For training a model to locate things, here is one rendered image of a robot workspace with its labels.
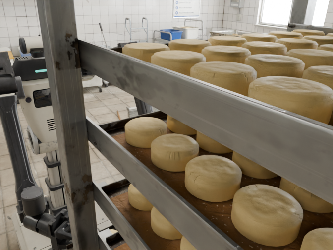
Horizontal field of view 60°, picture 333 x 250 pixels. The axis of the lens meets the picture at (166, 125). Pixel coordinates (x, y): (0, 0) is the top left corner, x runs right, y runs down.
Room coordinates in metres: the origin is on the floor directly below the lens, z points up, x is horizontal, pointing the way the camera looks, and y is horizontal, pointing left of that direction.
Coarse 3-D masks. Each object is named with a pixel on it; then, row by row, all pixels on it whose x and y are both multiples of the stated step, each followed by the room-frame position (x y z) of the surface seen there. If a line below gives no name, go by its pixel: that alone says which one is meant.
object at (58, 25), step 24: (48, 0) 0.30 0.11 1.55; (72, 0) 0.31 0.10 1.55; (48, 24) 0.30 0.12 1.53; (72, 24) 0.31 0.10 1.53; (48, 48) 0.30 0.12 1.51; (72, 48) 0.31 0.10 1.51; (48, 72) 0.31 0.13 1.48; (72, 72) 0.31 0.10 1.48; (72, 96) 0.31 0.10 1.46; (72, 120) 0.30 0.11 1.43; (72, 144) 0.30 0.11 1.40; (72, 168) 0.30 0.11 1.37; (72, 192) 0.30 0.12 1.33; (72, 216) 0.30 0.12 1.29; (72, 240) 0.32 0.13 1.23; (96, 240) 0.31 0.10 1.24
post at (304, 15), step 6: (294, 0) 0.58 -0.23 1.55; (300, 0) 0.57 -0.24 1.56; (306, 0) 0.56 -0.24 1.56; (312, 0) 0.57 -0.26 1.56; (294, 6) 0.58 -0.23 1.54; (300, 6) 0.57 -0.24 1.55; (306, 6) 0.56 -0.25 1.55; (312, 6) 0.57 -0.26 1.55; (294, 12) 0.58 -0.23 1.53; (300, 12) 0.57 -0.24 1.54; (306, 12) 0.56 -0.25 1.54; (312, 12) 0.57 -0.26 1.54; (294, 18) 0.58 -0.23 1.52; (300, 18) 0.57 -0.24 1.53; (306, 18) 0.57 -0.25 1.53; (312, 18) 0.58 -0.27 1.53
